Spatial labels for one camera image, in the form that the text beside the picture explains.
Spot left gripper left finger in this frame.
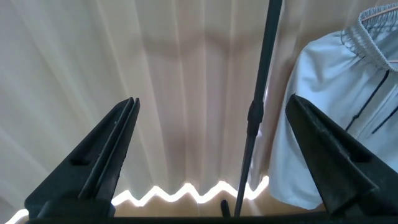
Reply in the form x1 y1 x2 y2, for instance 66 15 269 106
24 97 141 218

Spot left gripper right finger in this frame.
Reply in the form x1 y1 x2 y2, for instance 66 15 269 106
285 94 398 217

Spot pale grey shorts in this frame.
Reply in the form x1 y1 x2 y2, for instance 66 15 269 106
269 2 398 211

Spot pink clothes hanger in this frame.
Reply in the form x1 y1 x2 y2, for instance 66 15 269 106
360 4 398 65

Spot black clothes rack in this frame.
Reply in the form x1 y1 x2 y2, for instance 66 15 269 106
220 0 284 218

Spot beige curtain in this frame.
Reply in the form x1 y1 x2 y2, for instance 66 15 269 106
0 0 398 212

